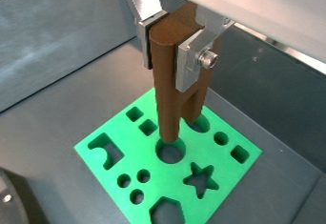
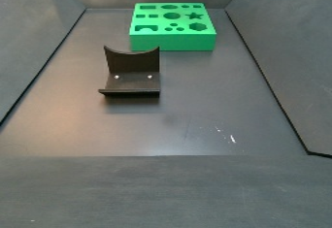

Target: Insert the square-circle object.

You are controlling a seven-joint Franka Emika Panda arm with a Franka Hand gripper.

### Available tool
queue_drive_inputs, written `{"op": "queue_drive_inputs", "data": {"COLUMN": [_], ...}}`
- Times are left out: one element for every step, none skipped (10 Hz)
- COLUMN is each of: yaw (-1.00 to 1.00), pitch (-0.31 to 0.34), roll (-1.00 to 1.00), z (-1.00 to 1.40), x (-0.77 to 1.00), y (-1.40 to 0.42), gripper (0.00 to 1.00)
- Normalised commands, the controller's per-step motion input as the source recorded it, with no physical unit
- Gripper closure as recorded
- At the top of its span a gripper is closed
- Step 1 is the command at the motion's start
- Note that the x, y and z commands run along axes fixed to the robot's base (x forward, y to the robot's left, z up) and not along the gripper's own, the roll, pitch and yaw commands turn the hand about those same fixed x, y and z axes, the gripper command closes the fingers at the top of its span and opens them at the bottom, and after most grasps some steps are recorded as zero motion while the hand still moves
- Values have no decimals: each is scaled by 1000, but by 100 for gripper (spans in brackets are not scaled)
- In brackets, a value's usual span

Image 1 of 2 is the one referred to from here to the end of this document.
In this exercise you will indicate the dark round object with screw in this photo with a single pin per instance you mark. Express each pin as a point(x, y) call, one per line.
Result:
point(12, 210)

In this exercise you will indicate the brown square-circle peg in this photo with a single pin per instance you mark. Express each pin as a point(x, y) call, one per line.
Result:
point(175, 104)

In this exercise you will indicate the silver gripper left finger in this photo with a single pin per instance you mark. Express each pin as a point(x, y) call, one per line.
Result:
point(147, 12)

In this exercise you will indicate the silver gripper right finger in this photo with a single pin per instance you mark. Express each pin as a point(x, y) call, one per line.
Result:
point(194, 53)

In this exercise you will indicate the green shape-sorter board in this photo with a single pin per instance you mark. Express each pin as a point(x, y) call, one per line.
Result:
point(166, 182)

